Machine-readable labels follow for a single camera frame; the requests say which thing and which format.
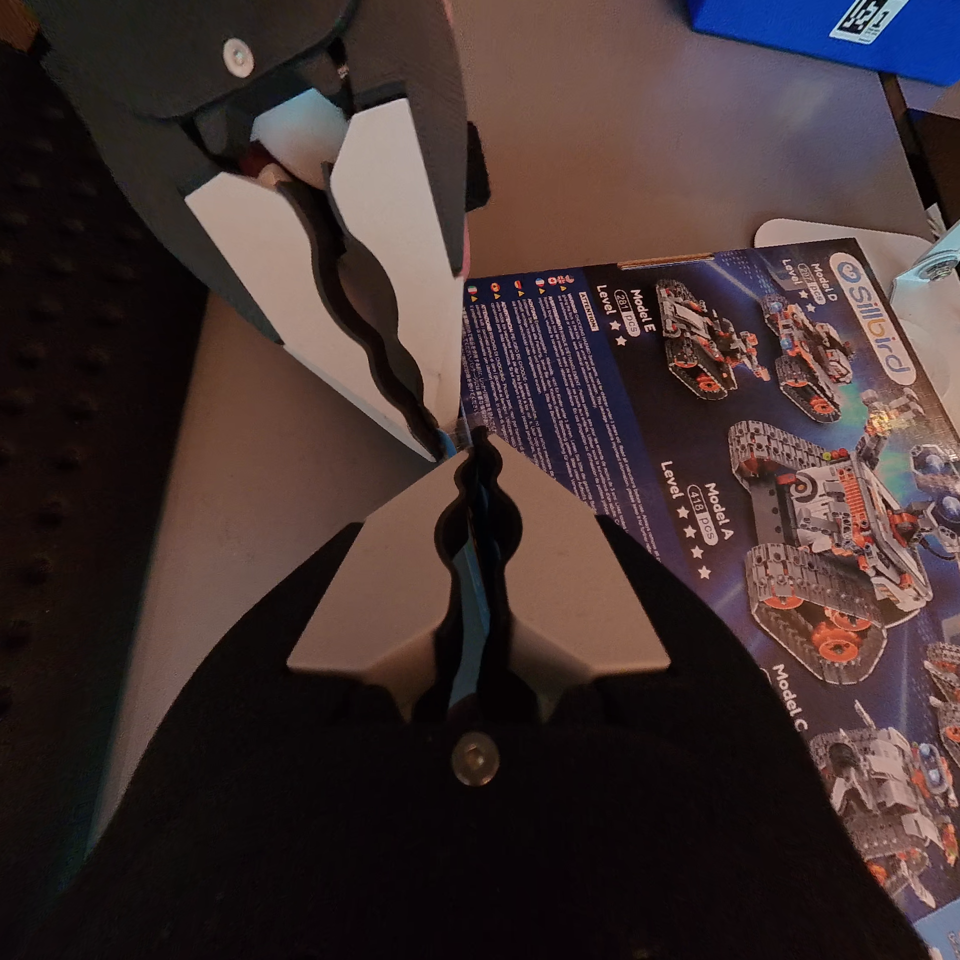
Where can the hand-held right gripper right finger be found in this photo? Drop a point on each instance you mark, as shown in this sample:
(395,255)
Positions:
(585,600)

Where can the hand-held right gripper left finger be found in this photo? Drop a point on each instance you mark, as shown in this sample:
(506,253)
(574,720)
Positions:
(375,600)

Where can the white stand base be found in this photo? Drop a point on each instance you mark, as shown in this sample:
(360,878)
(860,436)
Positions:
(825,240)

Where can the blue robot kit box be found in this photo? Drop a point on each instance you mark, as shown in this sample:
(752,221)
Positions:
(712,450)

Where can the grey desk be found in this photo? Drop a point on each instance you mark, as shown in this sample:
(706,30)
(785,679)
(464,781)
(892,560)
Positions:
(600,150)

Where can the person's left hand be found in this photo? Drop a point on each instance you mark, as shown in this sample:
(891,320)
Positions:
(466,251)

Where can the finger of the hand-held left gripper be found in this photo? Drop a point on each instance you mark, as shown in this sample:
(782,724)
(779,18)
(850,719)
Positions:
(405,225)
(255,262)

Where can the blue plastic bin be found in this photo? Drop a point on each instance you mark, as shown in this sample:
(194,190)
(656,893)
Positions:
(787,30)

